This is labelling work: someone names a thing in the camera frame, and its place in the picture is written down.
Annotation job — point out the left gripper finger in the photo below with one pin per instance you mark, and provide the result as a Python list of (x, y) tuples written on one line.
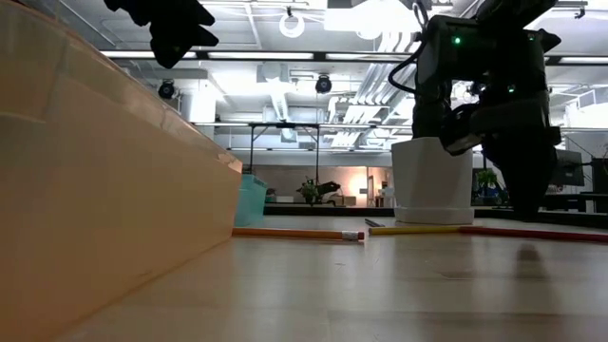
[(176, 43)]

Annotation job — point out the white plant pot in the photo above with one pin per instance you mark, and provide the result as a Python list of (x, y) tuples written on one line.
[(427, 185)]

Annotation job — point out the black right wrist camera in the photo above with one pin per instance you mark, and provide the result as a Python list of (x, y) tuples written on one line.
[(461, 130)]

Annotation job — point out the long ceiling light strip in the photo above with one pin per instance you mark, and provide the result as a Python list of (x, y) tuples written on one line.
[(266, 55)]

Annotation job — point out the green translucent plastic bin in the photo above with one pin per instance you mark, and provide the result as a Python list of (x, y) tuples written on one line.
[(251, 199)]

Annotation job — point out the orange pencil with eraser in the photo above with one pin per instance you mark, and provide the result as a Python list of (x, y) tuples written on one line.
[(294, 233)]

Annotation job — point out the black pen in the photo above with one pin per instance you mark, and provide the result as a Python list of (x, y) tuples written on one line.
[(374, 222)]

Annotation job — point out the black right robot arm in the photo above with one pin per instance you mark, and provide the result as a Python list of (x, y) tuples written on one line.
[(489, 47)]

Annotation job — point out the cardboard box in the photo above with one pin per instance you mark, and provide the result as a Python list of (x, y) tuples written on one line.
[(344, 200)]

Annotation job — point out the red pencil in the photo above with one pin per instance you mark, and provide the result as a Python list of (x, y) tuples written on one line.
[(532, 233)]

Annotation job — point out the green leafy plant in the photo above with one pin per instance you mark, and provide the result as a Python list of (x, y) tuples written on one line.
[(487, 178)]

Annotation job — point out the orange translucent plastic bin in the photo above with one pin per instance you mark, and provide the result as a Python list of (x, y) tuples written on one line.
[(95, 190)]

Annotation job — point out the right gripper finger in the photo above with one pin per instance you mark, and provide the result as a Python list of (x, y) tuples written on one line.
[(522, 180)]

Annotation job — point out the green cactus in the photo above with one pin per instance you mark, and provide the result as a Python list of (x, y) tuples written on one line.
[(427, 119)]

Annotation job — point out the small green plant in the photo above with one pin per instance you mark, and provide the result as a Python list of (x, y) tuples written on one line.
[(309, 191)]

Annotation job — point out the dark desk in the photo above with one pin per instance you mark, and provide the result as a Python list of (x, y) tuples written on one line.
[(579, 202)]

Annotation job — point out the yellow pencil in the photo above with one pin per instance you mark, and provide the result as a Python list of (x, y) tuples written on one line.
[(413, 230)]

